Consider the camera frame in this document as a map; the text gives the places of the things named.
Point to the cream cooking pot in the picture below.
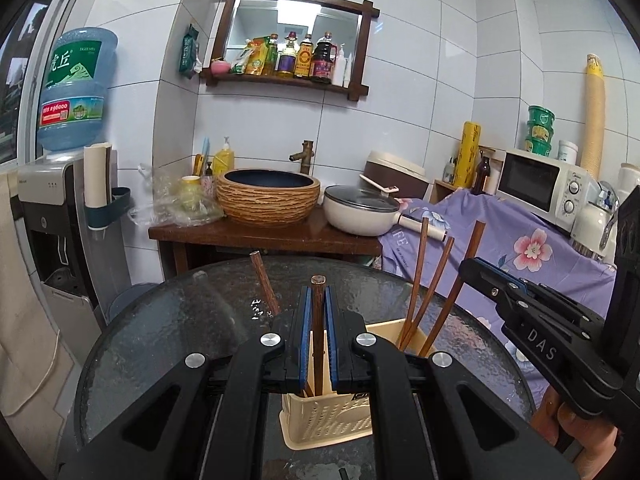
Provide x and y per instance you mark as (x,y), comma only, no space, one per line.
(350,221)

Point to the brown wooden chopstick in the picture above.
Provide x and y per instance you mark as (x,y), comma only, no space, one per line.
(419,270)
(318,320)
(262,280)
(432,285)
(460,280)

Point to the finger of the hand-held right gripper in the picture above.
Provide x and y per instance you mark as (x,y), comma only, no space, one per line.
(565,306)
(492,292)

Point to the clear plastic bag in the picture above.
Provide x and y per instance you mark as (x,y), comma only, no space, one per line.
(165,205)

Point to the white lidded jar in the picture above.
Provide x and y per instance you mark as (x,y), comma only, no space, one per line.
(567,152)

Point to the yellow soap pump bottle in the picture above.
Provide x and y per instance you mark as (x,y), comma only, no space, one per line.
(223,160)

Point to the person's right hand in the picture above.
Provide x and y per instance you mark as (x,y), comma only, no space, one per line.
(595,455)

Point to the yellow green seasoning pouch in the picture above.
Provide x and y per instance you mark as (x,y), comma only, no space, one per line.
(257,56)

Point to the purple floral cloth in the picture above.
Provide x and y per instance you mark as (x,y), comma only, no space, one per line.
(560,265)

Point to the white rice paddle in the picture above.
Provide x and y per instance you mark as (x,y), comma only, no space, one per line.
(377,184)

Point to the small brown pump bottle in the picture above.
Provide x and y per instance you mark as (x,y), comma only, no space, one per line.
(208,178)

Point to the green oil bottle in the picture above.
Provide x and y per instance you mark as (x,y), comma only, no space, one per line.
(271,56)

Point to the blue water jug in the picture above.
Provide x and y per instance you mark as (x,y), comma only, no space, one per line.
(75,90)

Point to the paper cup dispenser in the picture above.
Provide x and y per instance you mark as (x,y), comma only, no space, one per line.
(95,175)

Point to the tall stack of paper cups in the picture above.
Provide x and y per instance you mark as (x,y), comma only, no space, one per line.
(594,120)

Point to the purple label sauce bottle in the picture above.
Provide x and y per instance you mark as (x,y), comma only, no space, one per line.
(287,57)

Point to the glass pot lid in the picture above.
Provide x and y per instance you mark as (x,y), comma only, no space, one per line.
(357,197)

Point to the wooden crate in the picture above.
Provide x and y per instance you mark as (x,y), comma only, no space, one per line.
(440,192)

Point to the wooden washstand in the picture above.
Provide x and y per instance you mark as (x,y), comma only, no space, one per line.
(250,240)

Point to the dark soy sauce bottle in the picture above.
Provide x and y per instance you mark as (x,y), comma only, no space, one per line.
(324,60)

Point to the bamboo style faucet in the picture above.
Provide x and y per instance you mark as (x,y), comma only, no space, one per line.
(306,157)

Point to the water dispenser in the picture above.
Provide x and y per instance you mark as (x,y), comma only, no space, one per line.
(55,220)

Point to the brown and cream rice cooker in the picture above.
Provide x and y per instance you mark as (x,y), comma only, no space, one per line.
(400,170)

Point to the white thermos jug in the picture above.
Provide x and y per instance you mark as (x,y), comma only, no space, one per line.
(590,220)

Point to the white microwave oven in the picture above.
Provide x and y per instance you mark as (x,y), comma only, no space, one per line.
(530,182)

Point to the cream plastic utensil holder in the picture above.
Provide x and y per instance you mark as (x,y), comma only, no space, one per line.
(325,425)

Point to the brown glass bottle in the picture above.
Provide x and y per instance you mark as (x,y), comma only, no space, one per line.
(481,177)

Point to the yellow cup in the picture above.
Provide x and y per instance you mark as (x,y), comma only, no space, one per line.
(190,188)

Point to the woven pattern wash basin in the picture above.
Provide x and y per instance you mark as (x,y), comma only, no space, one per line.
(267,205)

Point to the yellow label sauce bottle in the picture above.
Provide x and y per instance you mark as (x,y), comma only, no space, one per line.
(304,59)

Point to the sliding window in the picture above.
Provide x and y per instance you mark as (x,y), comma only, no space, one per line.
(15,85)

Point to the white squeeze bottle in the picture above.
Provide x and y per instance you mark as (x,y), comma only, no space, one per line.
(340,69)

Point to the white green seasoning packet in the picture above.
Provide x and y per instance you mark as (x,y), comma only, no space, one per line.
(241,63)

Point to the small clear bottle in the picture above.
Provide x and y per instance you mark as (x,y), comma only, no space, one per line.
(450,171)

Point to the green hanging packet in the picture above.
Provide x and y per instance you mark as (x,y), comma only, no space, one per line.
(189,52)

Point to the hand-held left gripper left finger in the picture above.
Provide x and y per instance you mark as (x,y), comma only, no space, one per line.
(303,340)

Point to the wooden framed mirror shelf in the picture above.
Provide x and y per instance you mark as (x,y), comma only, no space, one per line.
(366,50)

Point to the pink small dish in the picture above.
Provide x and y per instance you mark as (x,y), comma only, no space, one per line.
(220,66)

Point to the yellow wrap roll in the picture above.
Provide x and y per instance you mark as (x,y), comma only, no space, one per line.
(467,155)

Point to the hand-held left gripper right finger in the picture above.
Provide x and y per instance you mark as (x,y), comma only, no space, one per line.
(332,340)

